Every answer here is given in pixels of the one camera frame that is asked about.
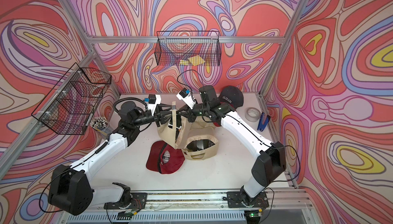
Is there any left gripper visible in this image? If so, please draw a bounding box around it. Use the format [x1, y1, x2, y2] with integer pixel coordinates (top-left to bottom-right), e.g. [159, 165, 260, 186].
[131, 105, 176, 130]

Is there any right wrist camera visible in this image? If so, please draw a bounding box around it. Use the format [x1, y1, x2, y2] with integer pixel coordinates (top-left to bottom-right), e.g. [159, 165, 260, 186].
[176, 88, 197, 109]

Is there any black wire basket left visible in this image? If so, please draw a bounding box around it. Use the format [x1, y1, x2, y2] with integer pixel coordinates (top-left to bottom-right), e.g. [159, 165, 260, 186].
[31, 63, 112, 135]

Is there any clear tape roll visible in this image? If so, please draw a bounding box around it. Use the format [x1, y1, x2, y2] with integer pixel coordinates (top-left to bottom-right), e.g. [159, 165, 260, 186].
[245, 107, 262, 122]

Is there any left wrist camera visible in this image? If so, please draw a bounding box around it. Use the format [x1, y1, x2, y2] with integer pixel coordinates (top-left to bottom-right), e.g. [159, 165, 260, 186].
[144, 94, 161, 115]

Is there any grey Colorado cap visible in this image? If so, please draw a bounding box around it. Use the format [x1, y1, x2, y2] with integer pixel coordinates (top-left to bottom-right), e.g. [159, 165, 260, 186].
[219, 85, 244, 109]

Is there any beige cap upside down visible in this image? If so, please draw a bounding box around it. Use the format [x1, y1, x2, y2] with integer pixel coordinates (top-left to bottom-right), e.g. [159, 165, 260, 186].
[182, 135, 219, 161]

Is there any beige cap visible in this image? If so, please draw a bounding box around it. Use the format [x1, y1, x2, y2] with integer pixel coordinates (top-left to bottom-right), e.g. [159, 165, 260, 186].
[182, 135, 219, 161]
[189, 117, 216, 136]
[157, 101, 191, 149]

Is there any cup of pencils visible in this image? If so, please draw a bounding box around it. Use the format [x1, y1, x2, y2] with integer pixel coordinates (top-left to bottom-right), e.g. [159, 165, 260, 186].
[90, 117, 113, 138]

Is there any black wire basket back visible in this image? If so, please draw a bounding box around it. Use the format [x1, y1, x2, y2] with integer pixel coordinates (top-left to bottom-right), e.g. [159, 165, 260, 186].
[154, 30, 222, 66]

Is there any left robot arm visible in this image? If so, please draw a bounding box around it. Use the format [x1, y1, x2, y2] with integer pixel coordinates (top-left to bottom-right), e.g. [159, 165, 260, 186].
[47, 98, 176, 216]

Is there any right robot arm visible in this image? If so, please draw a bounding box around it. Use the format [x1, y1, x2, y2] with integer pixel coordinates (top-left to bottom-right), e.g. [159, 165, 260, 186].
[177, 85, 286, 207]

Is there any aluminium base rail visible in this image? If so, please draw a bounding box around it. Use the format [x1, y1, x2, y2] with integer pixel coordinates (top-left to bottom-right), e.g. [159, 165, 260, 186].
[55, 188, 320, 224]

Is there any black wire basket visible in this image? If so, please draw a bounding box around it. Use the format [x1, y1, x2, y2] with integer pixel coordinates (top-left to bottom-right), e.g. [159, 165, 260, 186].
[31, 63, 112, 135]
[154, 30, 222, 66]

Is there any beige cap under red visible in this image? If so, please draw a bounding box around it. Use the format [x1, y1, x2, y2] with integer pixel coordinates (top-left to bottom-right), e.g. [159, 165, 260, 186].
[189, 117, 216, 136]

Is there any dark red cap front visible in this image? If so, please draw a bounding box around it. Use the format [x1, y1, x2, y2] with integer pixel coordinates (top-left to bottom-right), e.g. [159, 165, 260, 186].
[146, 141, 185, 174]

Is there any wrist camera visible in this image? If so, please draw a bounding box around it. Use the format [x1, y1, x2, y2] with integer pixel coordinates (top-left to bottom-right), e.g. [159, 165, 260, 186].
[144, 94, 161, 115]
[176, 88, 197, 109]

